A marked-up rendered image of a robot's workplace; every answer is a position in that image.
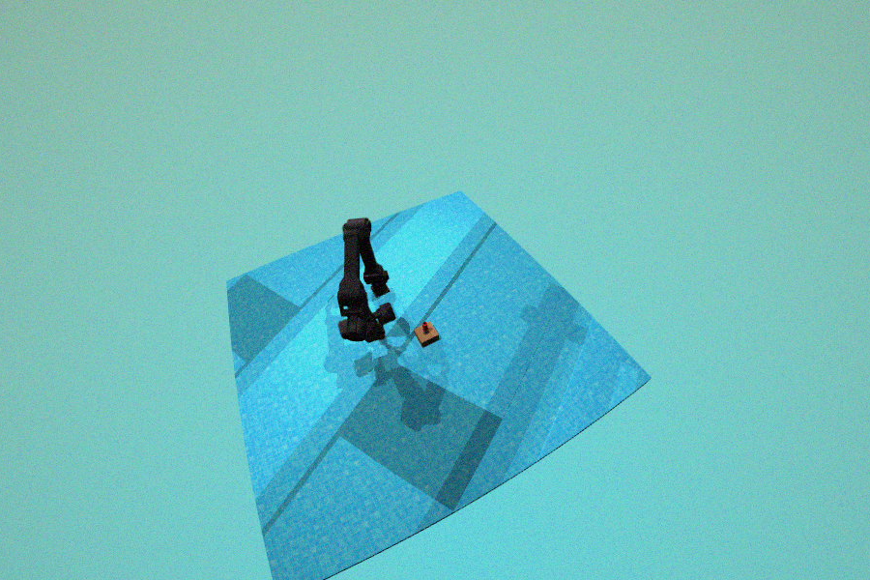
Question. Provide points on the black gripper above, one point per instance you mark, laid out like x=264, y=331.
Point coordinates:
x=384, y=314

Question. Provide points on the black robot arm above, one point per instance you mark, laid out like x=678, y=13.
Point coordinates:
x=351, y=293

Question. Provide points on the tan square block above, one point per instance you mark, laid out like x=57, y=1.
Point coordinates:
x=426, y=339

